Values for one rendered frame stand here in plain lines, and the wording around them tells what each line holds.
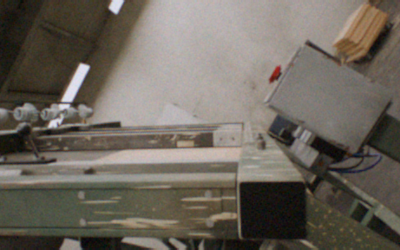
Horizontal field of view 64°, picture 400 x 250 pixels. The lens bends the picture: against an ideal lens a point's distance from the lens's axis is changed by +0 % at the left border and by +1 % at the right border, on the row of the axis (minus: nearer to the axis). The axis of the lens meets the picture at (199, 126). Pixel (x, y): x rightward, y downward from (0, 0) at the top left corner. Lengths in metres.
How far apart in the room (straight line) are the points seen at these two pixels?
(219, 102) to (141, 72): 1.70
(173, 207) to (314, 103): 0.31
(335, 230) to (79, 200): 0.47
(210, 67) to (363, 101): 5.90
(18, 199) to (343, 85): 0.64
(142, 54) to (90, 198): 6.17
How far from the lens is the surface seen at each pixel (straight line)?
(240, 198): 0.58
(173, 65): 6.55
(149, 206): 0.62
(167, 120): 5.07
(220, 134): 1.45
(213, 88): 6.38
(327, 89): 0.58
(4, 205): 0.76
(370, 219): 1.79
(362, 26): 4.16
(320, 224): 0.61
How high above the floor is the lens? 0.96
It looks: 5 degrees up
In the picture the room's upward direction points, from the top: 60 degrees counter-clockwise
